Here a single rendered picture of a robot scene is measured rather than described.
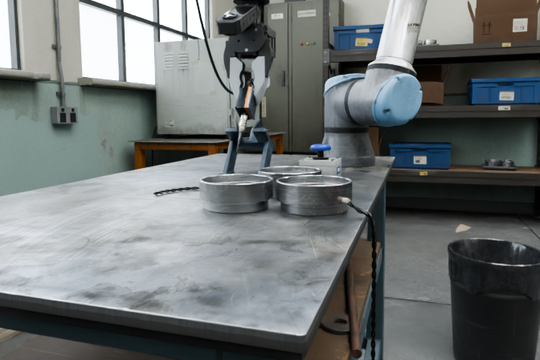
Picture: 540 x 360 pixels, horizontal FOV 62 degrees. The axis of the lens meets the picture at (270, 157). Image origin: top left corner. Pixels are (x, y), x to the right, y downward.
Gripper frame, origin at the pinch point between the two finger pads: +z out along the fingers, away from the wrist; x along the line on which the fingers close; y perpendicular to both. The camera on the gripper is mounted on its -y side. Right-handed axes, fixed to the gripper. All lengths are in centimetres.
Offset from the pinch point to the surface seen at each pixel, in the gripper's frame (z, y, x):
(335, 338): 41.7, -7.4, -18.5
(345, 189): 13.8, -23.2, -21.9
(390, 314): 92, 131, -24
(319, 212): 16.7, -25.2, -18.8
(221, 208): 16.6, -26.8, -5.7
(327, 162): 12.2, 1.2, -15.3
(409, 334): 93, 113, -33
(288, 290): 18, -50, -21
